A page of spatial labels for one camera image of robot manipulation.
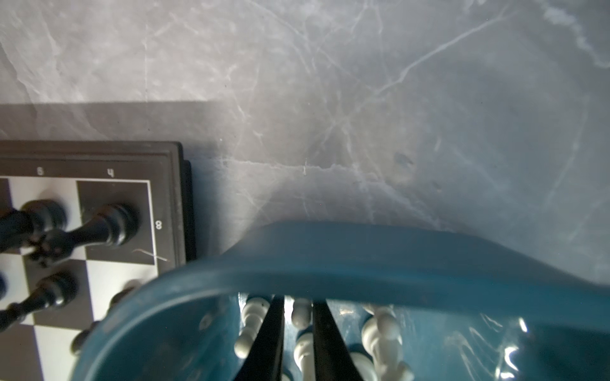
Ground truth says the black white chessboard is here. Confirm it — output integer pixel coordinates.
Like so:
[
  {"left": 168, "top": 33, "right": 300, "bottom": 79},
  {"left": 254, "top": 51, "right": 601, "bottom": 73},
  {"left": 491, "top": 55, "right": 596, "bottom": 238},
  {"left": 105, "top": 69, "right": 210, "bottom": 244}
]
[{"left": 1, "top": 141, "right": 195, "bottom": 380}]

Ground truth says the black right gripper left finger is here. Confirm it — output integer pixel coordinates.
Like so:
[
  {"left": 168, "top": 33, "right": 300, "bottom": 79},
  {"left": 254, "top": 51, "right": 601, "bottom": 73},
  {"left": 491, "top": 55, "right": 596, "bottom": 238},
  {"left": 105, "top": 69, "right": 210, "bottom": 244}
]
[{"left": 234, "top": 295, "right": 284, "bottom": 380}]

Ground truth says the dark teal plastic tray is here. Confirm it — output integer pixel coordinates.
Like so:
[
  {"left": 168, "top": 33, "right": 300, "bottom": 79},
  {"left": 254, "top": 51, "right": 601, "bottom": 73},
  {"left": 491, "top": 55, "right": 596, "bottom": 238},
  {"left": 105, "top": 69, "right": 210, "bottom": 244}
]
[{"left": 71, "top": 222, "right": 609, "bottom": 380}]

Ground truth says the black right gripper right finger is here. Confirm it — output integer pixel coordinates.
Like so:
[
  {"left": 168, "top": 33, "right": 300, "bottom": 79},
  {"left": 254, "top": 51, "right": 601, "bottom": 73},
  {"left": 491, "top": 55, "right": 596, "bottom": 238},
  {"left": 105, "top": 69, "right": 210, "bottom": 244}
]
[{"left": 312, "top": 301, "right": 362, "bottom": 380}]

